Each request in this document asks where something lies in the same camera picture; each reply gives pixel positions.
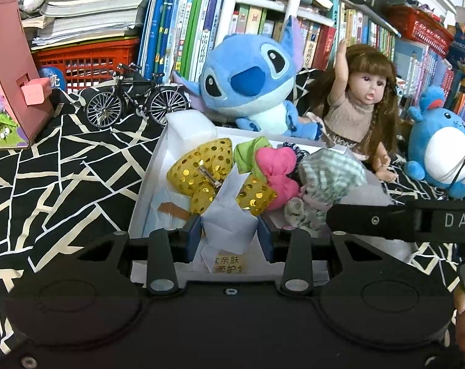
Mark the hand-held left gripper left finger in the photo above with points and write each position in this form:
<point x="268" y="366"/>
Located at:
<point x="194" y="234"/>

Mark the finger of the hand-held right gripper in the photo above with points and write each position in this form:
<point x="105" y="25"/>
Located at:
<point x="371" y="219"/>

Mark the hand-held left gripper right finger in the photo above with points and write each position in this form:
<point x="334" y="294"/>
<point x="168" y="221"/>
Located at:
<point x="265" y="238"/>

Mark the white plastic wrapper packet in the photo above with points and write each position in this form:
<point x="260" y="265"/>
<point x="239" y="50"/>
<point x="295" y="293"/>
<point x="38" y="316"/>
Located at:
<point x="228" y="223"/>

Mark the white cardboard box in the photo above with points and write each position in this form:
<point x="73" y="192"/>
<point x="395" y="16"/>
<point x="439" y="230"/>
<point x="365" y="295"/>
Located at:
<point x="155" y="184"/>

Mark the gold sequin bow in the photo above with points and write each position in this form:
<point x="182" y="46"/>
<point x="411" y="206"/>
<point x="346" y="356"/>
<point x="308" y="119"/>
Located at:
<point x="205" y="161"/>

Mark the pink fabric bow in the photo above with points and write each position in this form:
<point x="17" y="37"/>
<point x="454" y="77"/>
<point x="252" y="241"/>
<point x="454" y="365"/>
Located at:
<point x="278" y="165"/>

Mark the green scrunchie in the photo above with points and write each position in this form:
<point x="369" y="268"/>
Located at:
<point x="246" y="153"/>

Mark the white foam block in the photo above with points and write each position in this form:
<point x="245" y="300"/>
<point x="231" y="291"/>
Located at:
<point x="190" y="128"/>

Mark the round blue mouse plush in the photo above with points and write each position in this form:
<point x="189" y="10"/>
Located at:
<point x="444" y="150"/>

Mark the brown-haired baby doll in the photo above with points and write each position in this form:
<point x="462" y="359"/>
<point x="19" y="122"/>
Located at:
<point x="349" y="117"/>

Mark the black white patterned blanket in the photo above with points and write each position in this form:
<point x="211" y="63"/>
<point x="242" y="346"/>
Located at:
<point x="63" y="184"/>

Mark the blue alien plush toy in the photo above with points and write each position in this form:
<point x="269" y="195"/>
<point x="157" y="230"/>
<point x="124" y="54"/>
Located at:
<point x="251" y="96"/>

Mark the black miniature bicycle model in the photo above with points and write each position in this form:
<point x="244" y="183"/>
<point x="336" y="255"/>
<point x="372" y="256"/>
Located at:
<point x="136" y="83"/>

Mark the red plastic basket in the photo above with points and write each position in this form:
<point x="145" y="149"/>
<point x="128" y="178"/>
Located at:
<point x="86" y="61"/>
<point x="421" y="29"/>

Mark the row of upright books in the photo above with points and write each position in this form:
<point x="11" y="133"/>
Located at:
<point x="194" y="27"/>

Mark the blue round badge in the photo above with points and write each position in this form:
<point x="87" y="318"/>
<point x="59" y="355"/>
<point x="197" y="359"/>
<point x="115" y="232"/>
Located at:
<point x="52" y="78"/>

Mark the stack of flat books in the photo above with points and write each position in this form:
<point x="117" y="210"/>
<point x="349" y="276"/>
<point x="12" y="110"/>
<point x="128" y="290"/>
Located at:
<point x="90" y="15"/>

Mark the pink toy house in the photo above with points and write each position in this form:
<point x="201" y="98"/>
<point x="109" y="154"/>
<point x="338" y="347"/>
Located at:
<point x="9" y="57"/>

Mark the white ladder frame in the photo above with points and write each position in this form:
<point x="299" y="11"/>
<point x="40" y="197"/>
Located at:
<point x="232" y="4"/>

